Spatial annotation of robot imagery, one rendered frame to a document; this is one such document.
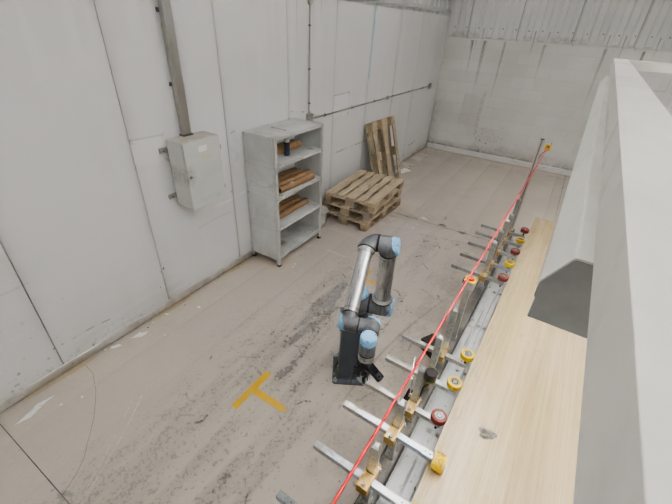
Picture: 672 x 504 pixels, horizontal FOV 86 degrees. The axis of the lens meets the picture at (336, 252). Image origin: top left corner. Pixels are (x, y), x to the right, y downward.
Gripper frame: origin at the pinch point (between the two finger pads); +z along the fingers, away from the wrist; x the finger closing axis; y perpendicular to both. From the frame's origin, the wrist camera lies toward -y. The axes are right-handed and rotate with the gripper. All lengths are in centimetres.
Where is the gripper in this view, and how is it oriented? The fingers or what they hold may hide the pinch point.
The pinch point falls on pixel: (365, 384)
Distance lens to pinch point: 220.3
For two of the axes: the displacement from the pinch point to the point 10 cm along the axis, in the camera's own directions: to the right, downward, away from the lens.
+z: -0.5, 8.5, 5.3
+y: -8.3, -3.3, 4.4
